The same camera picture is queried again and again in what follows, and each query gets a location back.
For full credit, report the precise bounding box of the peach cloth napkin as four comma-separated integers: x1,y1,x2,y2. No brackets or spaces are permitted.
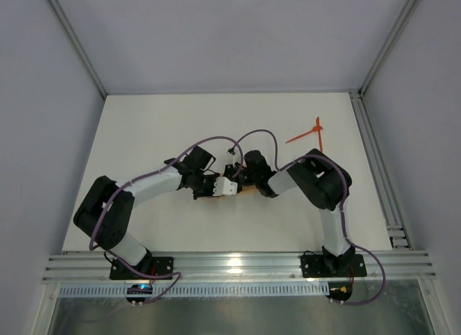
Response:
206,188,258,200

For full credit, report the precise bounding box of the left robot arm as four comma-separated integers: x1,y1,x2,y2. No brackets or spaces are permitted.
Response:
73,146,219,277

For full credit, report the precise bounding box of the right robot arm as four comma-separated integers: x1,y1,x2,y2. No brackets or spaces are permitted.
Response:
223,148,356,276

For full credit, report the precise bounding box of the orange plastic fork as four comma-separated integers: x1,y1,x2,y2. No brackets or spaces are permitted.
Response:
286,126,317,143

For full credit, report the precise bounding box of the orange plastic knife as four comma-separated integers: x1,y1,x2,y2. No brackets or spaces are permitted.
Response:
315,117,323,152

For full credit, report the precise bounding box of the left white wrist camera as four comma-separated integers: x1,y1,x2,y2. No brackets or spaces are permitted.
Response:
212,177,238,197

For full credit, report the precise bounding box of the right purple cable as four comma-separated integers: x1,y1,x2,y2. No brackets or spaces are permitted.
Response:
226,128,387,308

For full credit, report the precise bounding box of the purple cable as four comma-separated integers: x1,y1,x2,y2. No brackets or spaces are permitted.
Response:
88,135,246,309
226,128,387,308

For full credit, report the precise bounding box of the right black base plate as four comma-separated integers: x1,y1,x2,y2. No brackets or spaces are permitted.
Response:
300,248,367,278

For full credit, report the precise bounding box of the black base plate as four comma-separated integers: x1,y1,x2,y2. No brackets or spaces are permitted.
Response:
300,248,367,278
109,256,174,280

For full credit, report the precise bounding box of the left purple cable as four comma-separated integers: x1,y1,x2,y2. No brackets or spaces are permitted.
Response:
88,135,246,309

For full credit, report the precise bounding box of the perforated cable tray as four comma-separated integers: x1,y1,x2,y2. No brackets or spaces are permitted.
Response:
58,281,329,298

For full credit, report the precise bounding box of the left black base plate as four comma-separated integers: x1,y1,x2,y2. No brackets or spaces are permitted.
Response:
109,256,174,280

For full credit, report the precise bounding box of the right side aluminium rail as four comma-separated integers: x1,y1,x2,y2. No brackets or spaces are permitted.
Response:
349,90,413,251

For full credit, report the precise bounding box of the aluminium rail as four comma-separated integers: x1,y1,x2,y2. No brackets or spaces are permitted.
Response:
42,250,437,284
349,90,413,251

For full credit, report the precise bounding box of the aluminium front rail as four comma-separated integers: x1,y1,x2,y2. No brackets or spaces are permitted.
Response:
42,250,437,284

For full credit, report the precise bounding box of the right frame post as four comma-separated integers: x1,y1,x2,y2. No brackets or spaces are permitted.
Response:
358,0,421,97

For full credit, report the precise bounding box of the frame post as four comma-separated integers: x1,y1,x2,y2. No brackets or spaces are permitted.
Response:
46,0,108,99
358,0,421,97

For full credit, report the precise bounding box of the left frame post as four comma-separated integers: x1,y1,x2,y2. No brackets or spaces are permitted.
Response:
46,0,108,99

